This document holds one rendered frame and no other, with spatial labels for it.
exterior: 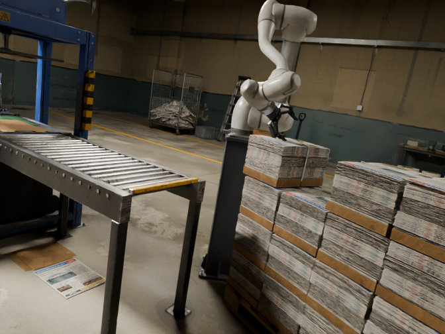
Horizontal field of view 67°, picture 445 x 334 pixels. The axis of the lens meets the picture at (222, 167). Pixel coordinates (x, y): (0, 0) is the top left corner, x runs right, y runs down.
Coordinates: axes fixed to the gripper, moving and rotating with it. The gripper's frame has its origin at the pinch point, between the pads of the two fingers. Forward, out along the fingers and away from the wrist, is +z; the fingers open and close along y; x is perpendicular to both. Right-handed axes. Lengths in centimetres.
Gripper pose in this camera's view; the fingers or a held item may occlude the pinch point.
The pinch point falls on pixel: (289, 128)
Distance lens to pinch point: 193.7
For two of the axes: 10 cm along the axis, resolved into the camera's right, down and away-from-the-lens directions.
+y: -5.1, 8.6, -0.9
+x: 5.6, 2.6, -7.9
